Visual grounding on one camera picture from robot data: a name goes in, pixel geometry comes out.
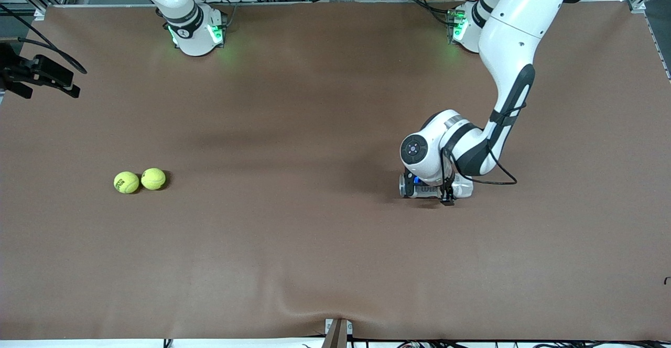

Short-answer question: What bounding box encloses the clear Wilson tennis ball can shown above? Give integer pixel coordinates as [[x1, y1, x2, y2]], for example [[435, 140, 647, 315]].
[[399, 171, 474, 200]]

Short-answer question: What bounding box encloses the yellow Roland Garros tennis ball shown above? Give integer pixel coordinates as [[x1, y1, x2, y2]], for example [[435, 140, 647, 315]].
[[140, 168, 167, 191], [114, 171, 140, 194]]

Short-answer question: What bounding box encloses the brown table mat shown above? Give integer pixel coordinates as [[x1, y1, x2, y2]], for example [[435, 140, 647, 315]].
[[0, 0, 671, 341]]

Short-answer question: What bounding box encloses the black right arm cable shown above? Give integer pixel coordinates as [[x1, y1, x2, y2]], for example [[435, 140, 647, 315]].
[[0, 3, 88, 76]]

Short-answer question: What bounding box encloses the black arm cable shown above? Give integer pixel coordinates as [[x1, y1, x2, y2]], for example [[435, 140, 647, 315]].
[[439, 102, 520, 204], [0, 3, 88, 76]]

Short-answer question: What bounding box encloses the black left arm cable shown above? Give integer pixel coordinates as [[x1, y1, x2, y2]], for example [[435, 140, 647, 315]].
[[439, 102, 520, 204]]

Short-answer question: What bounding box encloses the metal table clamp bracket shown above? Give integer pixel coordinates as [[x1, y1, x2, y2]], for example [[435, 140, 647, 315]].
[[324, 318, 353, 348]]

